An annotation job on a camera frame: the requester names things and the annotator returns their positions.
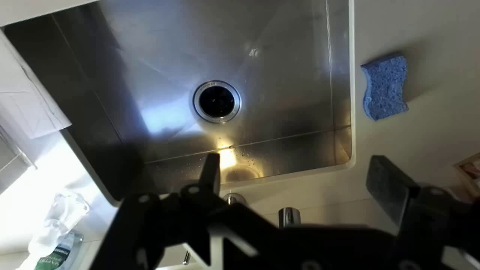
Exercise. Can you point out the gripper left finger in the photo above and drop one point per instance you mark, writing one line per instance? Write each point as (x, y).
(150, 221)

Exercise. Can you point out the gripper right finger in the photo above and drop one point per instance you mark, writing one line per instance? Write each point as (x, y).
(431, 221)

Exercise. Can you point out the small chrome lever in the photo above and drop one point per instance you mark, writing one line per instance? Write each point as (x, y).
(186, 258)

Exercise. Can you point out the chrome round fitting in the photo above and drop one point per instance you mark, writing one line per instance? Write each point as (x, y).
(235, 198)

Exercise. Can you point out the clear spray bottle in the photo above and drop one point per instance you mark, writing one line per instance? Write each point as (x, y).
(56, 240)

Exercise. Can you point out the round sink drain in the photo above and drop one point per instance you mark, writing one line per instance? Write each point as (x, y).
(216, 101)

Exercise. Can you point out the chrome tap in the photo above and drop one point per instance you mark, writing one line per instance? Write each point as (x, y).
(289, 217)

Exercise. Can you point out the blue sponge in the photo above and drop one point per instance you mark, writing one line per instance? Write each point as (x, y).
(385, 87)

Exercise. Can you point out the stainless steel sink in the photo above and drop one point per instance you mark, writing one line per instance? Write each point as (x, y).
(168, 75)

